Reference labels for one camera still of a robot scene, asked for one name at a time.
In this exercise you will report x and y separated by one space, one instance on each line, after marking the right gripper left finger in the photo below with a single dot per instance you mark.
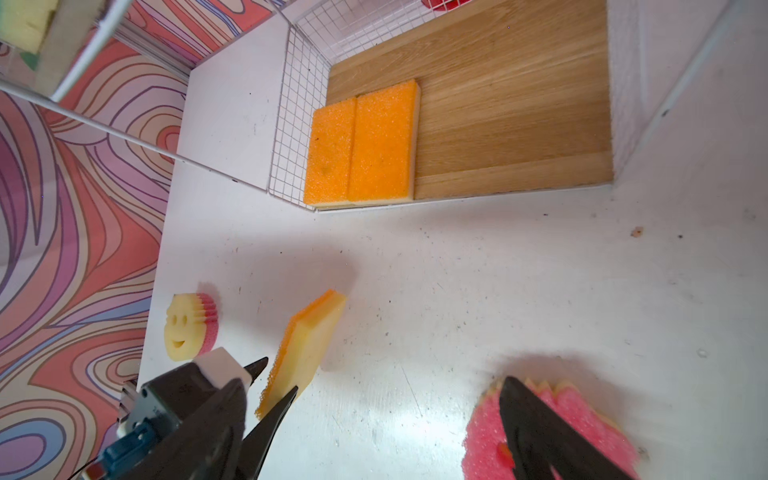
184 428

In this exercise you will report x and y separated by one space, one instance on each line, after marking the green sponge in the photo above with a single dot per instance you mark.
24 23

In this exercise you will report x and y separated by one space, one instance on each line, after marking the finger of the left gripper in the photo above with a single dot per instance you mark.
256 445
255 369

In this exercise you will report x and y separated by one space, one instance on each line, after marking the red cylindrical cup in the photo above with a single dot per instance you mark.
443 5

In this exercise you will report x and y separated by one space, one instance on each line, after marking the pink smiley sponge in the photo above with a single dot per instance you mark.
487 455

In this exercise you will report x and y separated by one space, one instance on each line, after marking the orange sponge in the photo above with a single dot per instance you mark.
330 154
384 146

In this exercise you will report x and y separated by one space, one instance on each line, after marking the yellow smiley sponge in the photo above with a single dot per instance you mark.
191 326

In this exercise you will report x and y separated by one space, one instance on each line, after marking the white wire wooden shelf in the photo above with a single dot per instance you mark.
515 95

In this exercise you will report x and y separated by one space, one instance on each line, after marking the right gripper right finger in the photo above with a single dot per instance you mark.
542 444

